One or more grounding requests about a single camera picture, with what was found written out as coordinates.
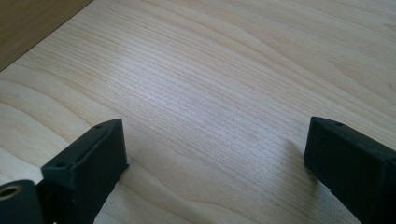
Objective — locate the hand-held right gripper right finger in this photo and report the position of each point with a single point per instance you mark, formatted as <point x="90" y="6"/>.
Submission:
<point x="351" y="161"/>

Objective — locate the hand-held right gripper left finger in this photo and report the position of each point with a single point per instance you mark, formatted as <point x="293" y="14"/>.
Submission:
<point x="90" y="168"/>

